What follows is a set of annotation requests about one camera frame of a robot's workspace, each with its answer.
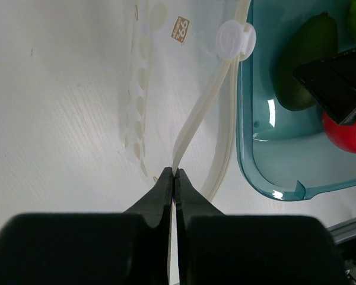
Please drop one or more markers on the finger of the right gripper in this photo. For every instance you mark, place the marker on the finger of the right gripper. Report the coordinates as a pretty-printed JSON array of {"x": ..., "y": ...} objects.
[{"x": 332, "y": 83}]

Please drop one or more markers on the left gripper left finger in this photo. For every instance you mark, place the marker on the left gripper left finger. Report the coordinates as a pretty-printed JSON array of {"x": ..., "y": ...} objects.
[{"x": 131, "y": 247}]

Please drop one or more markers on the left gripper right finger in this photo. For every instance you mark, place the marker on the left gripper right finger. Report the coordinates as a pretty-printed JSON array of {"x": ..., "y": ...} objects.
[{"x": 214, "y": 248}]

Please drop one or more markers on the dark green avocado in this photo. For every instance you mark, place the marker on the dark green avocado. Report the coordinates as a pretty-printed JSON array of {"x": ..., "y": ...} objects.
[{"x": 317, "y": 38}]

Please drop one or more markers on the clear zip top bag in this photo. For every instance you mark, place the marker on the clear zip top bag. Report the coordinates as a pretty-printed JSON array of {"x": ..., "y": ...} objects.
[{"x": 182, "y": 86}]

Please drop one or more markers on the red apple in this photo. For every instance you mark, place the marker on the red apple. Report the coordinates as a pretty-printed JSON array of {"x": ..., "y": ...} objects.
[{"x": 343, "y": 136}]

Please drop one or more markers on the teal plastic tray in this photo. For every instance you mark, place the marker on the teal plastic tray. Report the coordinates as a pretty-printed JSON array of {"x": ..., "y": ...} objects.
[{"x": 286, "y": 155}]

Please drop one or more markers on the aluminium mounting rail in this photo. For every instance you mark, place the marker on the aluminium mounting rail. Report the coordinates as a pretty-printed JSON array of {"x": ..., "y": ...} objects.
[{"x": 344, "y": 231}]

